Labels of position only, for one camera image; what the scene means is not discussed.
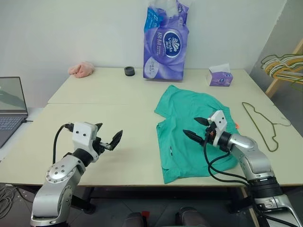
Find grey floor cable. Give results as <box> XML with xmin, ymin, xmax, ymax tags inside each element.
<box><xmin>0</xmin><ymin>183</ymin><xmax>18</xmax><ymax>214</ymax></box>

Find pink cloth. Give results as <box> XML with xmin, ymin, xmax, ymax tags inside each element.
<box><xmin>68</xmin><ymin>61</ymin><xmax>96</xmax><ymax>79</ymax></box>

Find black table leg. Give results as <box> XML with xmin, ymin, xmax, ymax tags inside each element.
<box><xmin>71</xmin><ymin>186</ymin><xmax>97</xmax><ymax>213</ymax></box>
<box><xmin>226</xmin><ymin>186</ymin><xmax>252</xmax><ymax>214</ymax></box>

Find dark green hanger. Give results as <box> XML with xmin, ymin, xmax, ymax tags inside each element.
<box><xmin>289</xmin><ymin>79</ymin><xmax>303</xmax><ymax>91</ymax></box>

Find wooden clothes rack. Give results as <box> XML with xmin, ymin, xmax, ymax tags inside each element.
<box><xmin>240</xmin><ymin>38</ymin><xmax>303</xmax><ymax>223</ymax></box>

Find rack of hangers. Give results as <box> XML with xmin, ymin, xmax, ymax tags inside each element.
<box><xmin>262</xmin><ymin>56</ymin><xmax>303</xmax><ymax>79</ymax></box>

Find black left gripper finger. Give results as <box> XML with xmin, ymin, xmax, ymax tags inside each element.
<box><xmin>109</xmin><ymin>130</ymin><xmax>124</xmax><ymax>151</ymax></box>
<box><xmin>94</xmin><ymin>122</ymin><xmax>104</xmax><ymax>137</ymax></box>

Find green shorts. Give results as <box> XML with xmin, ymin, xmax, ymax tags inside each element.
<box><xmin>154</xmin><ymin>84</ymin><xmax>240</xmax><ymax>185</ymax></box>

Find grey laptop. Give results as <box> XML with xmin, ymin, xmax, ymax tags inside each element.
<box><xmin>0</xmin><ymin>76</ymin><xmax>29</xmax><ymax>149</ymax></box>

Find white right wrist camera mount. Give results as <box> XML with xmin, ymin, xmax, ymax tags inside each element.
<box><xmin>207</xmin><ymin>110</ymin><xmax>228</xmax><ymax>147</ymax></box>

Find small purple tissue box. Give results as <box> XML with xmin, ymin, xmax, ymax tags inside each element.
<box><xmin>205</xmin><ymin>63</ymin><xmax>234</xmax><ymax>87</ymax></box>

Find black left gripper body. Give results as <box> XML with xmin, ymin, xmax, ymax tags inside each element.
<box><xmin>94</xmin><ymin>135</ymin><xmax>113</xmax><ymax>158</ymax></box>

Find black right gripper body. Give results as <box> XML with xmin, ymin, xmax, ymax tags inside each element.
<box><xmin>203</xmin><ymin>121</ymin><xmax>218</xmax><ymax>146</ymax></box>

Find dark rounded shape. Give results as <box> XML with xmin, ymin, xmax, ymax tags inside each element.
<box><xmin>125</xmin><ymin>212</ymin><xmax>145</xmax><ymax>227</ymax></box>
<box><xmin>175</xmin><ymin>206</ymin><xmax>212</xmax><ymax>227</ymax></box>

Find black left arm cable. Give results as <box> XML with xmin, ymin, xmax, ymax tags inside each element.
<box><xmin>52</xmin><ymin>122</ymin><xmax>74</xmax><ymax>165</ymax></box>

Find purple tissue multipack bag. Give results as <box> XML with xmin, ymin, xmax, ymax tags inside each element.
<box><xmin>142</xmin><ymin>0</ymin><xmax>190</xmax><ymax>83</ymax></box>

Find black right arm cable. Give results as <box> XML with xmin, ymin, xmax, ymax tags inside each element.
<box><xmin>203</xmin><ymin>132</ymin><xmax>251</xmax><ymax>187</ymax></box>

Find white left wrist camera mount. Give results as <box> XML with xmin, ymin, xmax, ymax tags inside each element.
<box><xmin>71</xmin><ymin>122</ymin><xmax>99</xmax><ymax>163</ymax></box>

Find yellow hanger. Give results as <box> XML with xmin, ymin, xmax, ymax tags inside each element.
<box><xmin>264</xmin><ymin>59</ymin><xmax>303</xmax><ymax>78</ymax></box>

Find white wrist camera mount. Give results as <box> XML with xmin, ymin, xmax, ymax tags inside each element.
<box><xmin>207</xmin><ymin>110</ymin><xmax>228</xmax><ymax>147</ymax></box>
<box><xmin>71</xmin><ymin>122</ymin><xmax>99</xmax><ymax>163</ymax></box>

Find olive green wire hanger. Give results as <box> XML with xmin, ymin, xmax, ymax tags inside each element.
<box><xmin>241</xmin><ymin>101</ymin><xmax>292</xmax><ymax>152</ymax></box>

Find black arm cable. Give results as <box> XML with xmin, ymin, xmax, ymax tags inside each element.
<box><xmin>203</xmin><ymin>132</ymin><xmax>251</xmax><ymax>187</ymax></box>
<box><xmin>52</xmin><ymin>122</ymin><xmax>74</xmax><ymax>165</ymax></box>

